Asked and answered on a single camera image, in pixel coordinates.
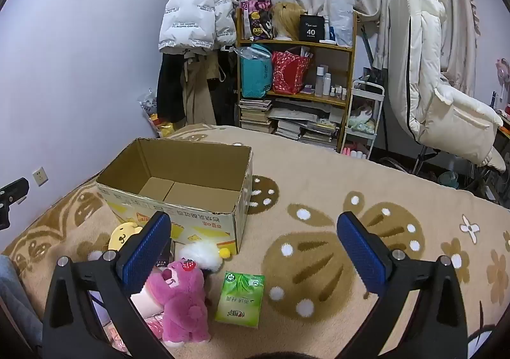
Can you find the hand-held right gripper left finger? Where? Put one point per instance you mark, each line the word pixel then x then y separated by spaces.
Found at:
pixel 145 251

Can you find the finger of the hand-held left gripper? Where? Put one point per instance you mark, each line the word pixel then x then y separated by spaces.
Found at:
pixel 16 187

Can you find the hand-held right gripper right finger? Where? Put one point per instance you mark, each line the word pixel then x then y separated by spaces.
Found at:
pixel 360 251

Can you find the yellow plush toy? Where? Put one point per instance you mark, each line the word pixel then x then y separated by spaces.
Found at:
pixel 123 237

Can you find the pale pink squishy toy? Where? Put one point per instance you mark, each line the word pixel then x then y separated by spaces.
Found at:
pixel 145 303

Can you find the pink bear plush toy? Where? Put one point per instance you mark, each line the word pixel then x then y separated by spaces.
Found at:
pixel 179 295

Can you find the cardboard box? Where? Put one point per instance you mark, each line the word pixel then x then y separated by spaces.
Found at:
pixel 195 219

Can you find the pink plastic packet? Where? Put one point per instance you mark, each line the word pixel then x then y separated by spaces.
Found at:
pixel 153 328

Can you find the green tissue packet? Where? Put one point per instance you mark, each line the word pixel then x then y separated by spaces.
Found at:
pixel 239 299

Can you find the black tissue packet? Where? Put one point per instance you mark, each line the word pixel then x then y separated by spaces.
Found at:
pixel 165 257

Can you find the white fluffy plush toy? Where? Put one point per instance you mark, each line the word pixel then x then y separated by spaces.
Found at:
pixel 199 253

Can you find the beige printed blanket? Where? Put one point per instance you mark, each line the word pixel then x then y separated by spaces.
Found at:
pixel 318 203

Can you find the grey blue clothing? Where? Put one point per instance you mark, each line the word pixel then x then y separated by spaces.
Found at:
pixel 16 303

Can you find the pale cloth bundle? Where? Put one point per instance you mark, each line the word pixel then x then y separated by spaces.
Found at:
pixel 362 118

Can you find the pile of magazines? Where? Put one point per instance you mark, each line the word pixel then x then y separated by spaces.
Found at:
pixel 306 124

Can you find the clear bag with yellow contents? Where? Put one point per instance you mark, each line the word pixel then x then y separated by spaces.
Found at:
pixel 153 112

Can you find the row of small bottles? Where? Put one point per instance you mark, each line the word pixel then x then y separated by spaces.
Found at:
pixel 340 93

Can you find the white trolley cart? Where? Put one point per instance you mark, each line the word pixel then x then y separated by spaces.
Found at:
pixel 368 89

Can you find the beige coat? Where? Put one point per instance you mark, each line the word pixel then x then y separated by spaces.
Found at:
pixel 197 96

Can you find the black coat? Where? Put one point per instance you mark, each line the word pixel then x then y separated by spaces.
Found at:
pixel 171 84

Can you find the white bottle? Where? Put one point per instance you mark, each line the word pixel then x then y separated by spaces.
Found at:
pixel 327 85
pixel 319 82

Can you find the stack of books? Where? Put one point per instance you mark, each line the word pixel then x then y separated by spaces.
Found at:
pixel 255 116

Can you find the red bag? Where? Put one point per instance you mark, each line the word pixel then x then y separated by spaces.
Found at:
pixel 289 72

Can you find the white padded coat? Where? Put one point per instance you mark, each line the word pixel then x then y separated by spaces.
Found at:
pixel 422 64

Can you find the teal bag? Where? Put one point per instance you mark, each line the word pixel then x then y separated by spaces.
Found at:
pixel 255 72

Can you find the wooden shelf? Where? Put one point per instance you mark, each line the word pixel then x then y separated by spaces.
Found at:
pixel 293 43

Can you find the small black box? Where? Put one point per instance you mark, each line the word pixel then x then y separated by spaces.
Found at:
pixel 310 28

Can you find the pink fan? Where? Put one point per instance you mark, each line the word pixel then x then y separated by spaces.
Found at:
pixel 503 70

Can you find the clear plastic bag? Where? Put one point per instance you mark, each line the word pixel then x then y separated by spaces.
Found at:
pixel 342 20

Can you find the blonde wig head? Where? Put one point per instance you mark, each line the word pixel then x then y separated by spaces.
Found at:
pixel 289 18

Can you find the black and pink printed bag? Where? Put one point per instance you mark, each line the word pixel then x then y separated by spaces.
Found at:
pixel 257 16

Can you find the wall socket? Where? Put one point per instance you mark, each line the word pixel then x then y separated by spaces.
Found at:
pixel 40 176

